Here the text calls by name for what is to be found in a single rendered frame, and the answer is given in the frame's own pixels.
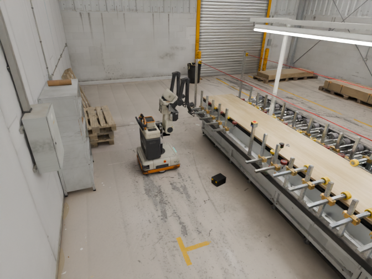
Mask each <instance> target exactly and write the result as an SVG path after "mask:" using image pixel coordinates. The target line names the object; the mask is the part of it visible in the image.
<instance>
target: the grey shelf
mask: <svg viewBox="0 0 372 279"><path fill-rule="evenodd" d="M71 83H72V85H61V86H48V82H47V81H46V84H45V86H44V88H43V90H42V92H41V94H40V96H39V98H38V101H39V103H40V104H45V103H50V104H51V103H52V104H53V109H54V113H55V117H56V121H57V124H58V128H59V132H60V137H61V141H62V144H63V148H64V158H63V167H62V170H59V171H58V172H59V176H60V180H61V183H62V186H63V190H64V194H65V197H68V194H67V192H72V191H75V190H80V189H86V188H91V187H92V188H93V191H96V188H95V183H94V168H93V162H94V160H93V156H92V150H91V145H90V139H89V134H88V130H87V124H86V118H85V114H84V108H83V104H82V97H81V93H80V88H79V82H78V79H71ZM81 111H82V112H81ZM81 117H83V118H84V120H83V124H82V119H81ZM78 119H79V120H78ZM79 124H80V125H79ZM80 129H81V130H80Z"/></svg>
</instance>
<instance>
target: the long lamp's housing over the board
mask: <svg viewBox="0 0 372 279"><path fill-rule="evenodd" d="M255 29H263V30H271V31H277V32H286V33H295V34H303V35H312V36H318V37H326V38H336V39H344V40H353V41H359V42H367V43H372V35H370V34H358V33H347V32H335V31H328V30H317V29H305V28H294V27H282V26H275V25H264V24H255V26H254V30H255Z"/></svg>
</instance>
